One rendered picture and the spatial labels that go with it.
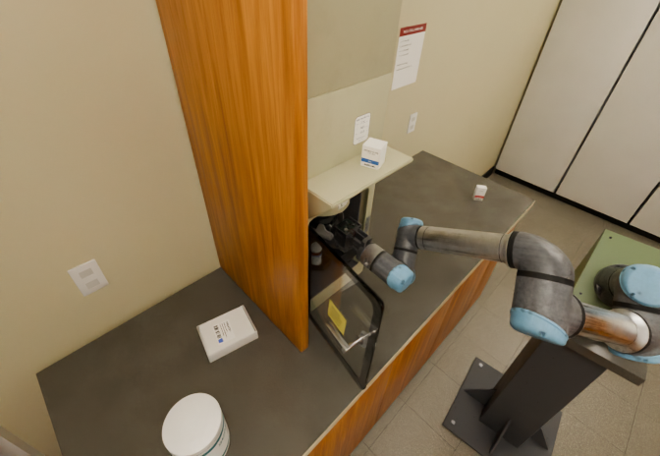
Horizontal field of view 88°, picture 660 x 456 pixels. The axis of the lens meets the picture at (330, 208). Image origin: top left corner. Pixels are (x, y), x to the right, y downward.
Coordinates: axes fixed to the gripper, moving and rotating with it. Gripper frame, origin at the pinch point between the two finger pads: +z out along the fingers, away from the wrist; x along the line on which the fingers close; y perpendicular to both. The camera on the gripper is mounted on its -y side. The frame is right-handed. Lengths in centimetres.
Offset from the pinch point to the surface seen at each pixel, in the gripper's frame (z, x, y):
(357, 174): -14.9, 4.2, 30.5
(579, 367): -89, -51, -39
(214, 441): -28, 59, -13
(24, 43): 36, 53, 55
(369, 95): -7.2, -5.7, 46.0
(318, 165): -8.1, 11.6, 32.6
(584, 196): -58, -293, -101
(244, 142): 1.4, 26.1, 39.8
